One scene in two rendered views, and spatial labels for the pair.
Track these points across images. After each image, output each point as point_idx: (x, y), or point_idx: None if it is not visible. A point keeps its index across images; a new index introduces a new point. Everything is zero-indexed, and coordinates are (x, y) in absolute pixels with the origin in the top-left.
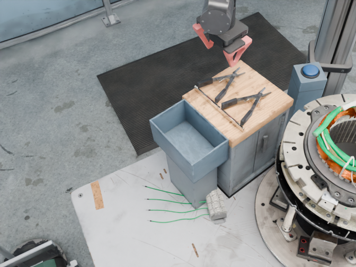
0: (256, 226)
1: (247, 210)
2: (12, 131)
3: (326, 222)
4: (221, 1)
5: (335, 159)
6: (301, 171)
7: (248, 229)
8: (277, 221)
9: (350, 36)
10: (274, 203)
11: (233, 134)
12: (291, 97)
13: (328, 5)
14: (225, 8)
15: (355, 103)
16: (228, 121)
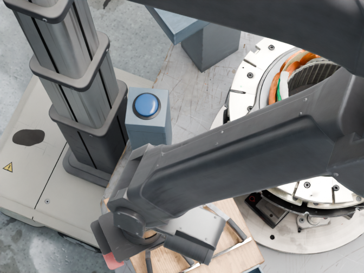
0: (296, 255)
1: (270, 259)
2: None
3: None
4: (215, 226)
5: None
6: (343, 188)
7: (298, 267)
8: (303, 226)
9: (90, 22)
10: (278, 221)
11: (252, 254)
12: (148, 142)
13: (50, 31)
14: (225, 223)
15: (285, 91)
16: (226, 256)
